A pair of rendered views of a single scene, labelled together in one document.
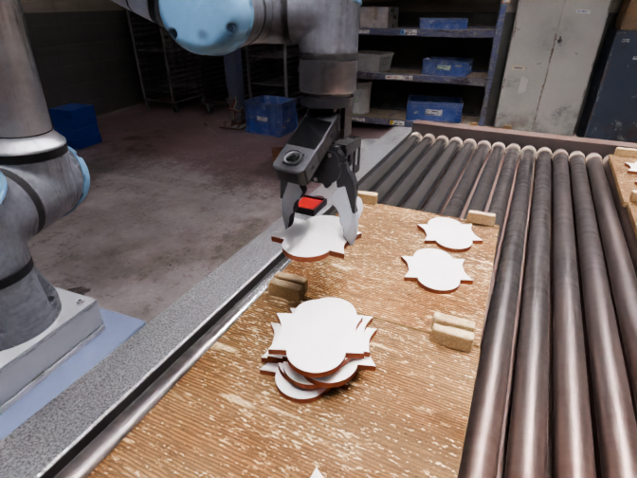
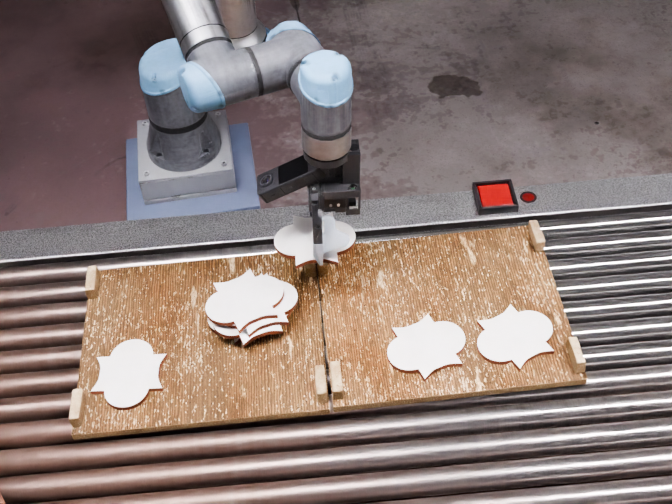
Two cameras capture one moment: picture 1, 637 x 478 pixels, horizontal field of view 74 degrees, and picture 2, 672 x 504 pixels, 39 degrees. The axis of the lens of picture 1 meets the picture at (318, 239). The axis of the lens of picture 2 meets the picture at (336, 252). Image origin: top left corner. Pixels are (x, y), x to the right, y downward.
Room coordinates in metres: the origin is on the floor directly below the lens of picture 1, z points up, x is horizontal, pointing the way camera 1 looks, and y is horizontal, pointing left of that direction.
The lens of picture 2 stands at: (0.09, -1.00, 2.21)
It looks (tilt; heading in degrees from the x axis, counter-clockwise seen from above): 47 degrees down; 63
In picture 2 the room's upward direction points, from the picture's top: 4 degrees counter-clockwise
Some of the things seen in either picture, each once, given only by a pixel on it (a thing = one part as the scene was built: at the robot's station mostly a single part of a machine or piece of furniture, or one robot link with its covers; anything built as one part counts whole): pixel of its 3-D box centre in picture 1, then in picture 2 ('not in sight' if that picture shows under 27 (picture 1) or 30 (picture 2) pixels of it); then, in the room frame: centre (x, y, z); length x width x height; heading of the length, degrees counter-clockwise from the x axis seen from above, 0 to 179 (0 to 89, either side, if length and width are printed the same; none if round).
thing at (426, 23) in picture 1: (442, 24); not in sight; (5.09, -1.33, 1.14); 0.50 x 0.38 x 0.11; 78
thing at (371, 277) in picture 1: (397, 255); (441, 311); (0.71, -0.16, 0.93); 0.41 x 0.35 x 0.02; 156
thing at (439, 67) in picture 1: (447, 65); not in sight; (5.10, -1.45, 0.72); 0.50 x 0.38 x 0.16; 62
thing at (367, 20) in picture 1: (379, 17); not in sight; (5.40, -0.69, 1.20); 0.36 x 0.28 x 0.22; 57
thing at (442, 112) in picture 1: (433, 108); not in sight; (5.13, -1.37, 0.25); 0.62 x 0.42 x 0.22; 77
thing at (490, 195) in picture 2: (306, 205); (495, 197); (0.96, 0.03, 0.92); 0.06 x 0.06 x 0.01; 64
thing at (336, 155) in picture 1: (327, 138); (331, 176); (0.59, -0.01, 1.20); 0.09 x 0.08 x 0.12; 154
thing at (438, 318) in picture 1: (452, 325); (336, 380); (0.48, -0.20, 0.95); 0.06 x 0.02 x 0.03; 66
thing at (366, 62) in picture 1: (371, 61); not in sight; (5.39, -0.62, 0.74); 0.44 x 0.36 x 0.20; 55
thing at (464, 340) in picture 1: (451, 337); (321, 383); (0.46, -0.19, 0.95); 0.06 x 0.02 x 0.03; 65
